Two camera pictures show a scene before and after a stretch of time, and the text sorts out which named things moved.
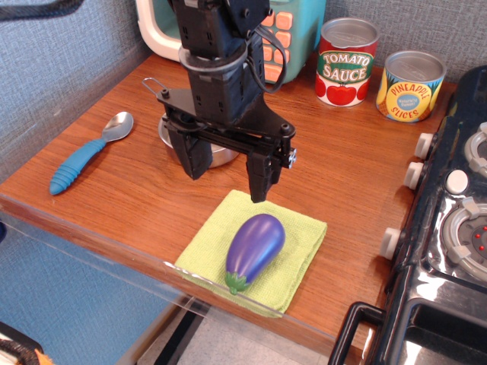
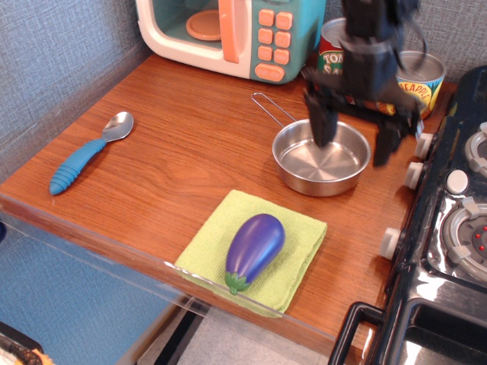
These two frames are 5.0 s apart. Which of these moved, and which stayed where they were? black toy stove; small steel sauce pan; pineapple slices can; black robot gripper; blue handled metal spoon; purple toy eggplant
Moved: black robot gripper; small steel sauce pan
Stayed: black toy stove; pineapple slices can; purple toy eggplant; blue handled metal spoon
